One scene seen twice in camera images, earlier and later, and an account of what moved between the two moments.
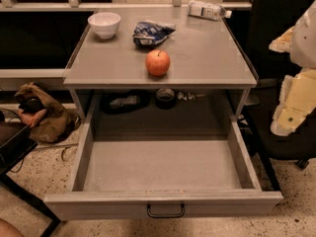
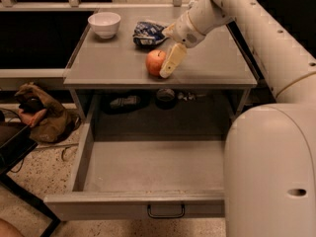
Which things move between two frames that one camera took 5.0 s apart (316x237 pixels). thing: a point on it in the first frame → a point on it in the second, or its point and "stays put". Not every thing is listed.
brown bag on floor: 46,117 stays put
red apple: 157,62 stays put
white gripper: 304,39 → 185,30
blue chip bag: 149,34 stays put
